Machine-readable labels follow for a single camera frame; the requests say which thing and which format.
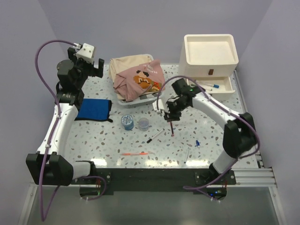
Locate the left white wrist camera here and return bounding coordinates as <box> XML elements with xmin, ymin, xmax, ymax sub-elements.
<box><xmin>76</xmin><ymin>43</ymin><xmax>96</xmax><ymax>64</ymax></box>

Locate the blue cloth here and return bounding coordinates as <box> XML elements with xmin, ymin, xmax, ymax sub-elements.
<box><xmin>75</xmin><ymin>98</ymin><xmax>113</xmax><ymax>122</ymax></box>

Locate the white drawer cabinet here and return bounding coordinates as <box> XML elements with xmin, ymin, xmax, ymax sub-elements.
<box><xmin>178</xmin><ymin>34</ymin><xmax>239</xmax><ymax>101</ymax></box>

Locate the aluminium rail frame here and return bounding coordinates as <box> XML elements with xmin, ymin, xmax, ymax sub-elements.
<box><xmin>18</xmin><ymin>66</ymin><xmax>276</xmax><ymax>225</ymax></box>

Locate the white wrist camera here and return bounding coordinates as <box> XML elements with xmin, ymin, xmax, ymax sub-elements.
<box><xmin>76</xmin><ymin>43</ymin><xmax>96</xmax><ymax>64</ymax></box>
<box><xmin>152</xmin><ymin>98</ymin><xmax>169</xmax><ymax>114</ymax></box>

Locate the black capped white marker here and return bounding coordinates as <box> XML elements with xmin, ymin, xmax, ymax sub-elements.
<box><xmin>146</xmin><ymin>128</ymin><xmax>165</xmax><ymax>143</ymax></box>

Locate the blue round tin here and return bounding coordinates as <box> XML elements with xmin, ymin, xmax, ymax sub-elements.
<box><xmin>121</xmin><ymin>114</ymin><xmax>134</xmax><ymax>131</ymax></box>

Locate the white slim pen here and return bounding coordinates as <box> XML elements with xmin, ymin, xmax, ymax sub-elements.
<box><xmin>184</xmin><ymin>148</ymin><xmax>190</xmax><ymax>163</ymax></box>

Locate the blue binder clip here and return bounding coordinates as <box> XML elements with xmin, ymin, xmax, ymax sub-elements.
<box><xmin>196</xmin><ymin>140</ymin><xmax>201</xmax><ymax>149</ymax></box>

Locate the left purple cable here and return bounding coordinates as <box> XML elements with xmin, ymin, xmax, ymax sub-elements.
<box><xmin>35</xmin><ymin>40</ymin><xmax>107</xmax><ymax>222</ymax></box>

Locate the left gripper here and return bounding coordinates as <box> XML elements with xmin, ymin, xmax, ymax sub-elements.
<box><xmin>68</xmin><ymin>48</ymin><xmax>104</xmax><ymax>89</ymax></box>

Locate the white laundry basket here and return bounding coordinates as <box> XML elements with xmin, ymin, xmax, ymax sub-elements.
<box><xmin>109</xmin><ymin>53</ymin><xmax>166</xmax><ymax>109</ymax></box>

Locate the clear plastic cup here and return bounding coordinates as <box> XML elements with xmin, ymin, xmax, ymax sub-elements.
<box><xmin>138</xmin><ymin>118</ymin><xmax>150</xmax><ymax>131</ymax></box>

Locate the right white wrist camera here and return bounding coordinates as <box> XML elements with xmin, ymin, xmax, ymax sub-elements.
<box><xmin>152</xmin><ymin>98</ymin><xmax>169</xmax><ymax>114</ymax></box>

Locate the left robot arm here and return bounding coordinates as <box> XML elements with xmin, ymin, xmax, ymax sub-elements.
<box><xmin>26</xmin><ymin>43</ymin><xmax>104</xmax><ymax>186</ymax></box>

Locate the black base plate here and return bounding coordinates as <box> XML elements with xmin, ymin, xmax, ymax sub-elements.
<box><xmin>69</xmin><ymin>167</ymin><xmax>235</xmax><ymax>196</ymax></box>

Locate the magenta pen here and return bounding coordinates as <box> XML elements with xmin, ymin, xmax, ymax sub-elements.
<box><xmin>170</xmin><ymin>121</ymin><xmax>174</xmax><ymax>137</ymax></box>

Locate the blue capped white marker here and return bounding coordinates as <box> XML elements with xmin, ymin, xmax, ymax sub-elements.
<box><xmin>203</xmin><ymin>83</ymin><xmax>219</xmax><ymax>89</ymax></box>

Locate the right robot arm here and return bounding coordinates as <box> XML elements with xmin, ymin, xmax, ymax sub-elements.
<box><xmin>160</xmin><ymin>76</ymin><xmax>260</xmax><ymax>184</ymax></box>

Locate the brown top drawer handle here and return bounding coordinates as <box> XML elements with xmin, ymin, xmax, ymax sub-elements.
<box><xmin>208</xmin><ymin>69</ymin><xmax>214</xmax><ymax>75</ymax></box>

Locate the orange pen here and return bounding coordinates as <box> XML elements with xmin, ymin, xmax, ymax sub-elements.
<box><xmin>121</xmin><ymin>152</ymin><xmax>148</xmax><ymax>156</ymax></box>

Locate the pink printed t-shirt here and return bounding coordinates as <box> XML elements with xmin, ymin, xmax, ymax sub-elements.
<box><xmin>113</xmin><ymin>60</ymin><xmax>165</xmax><ymax>102</ymax></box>

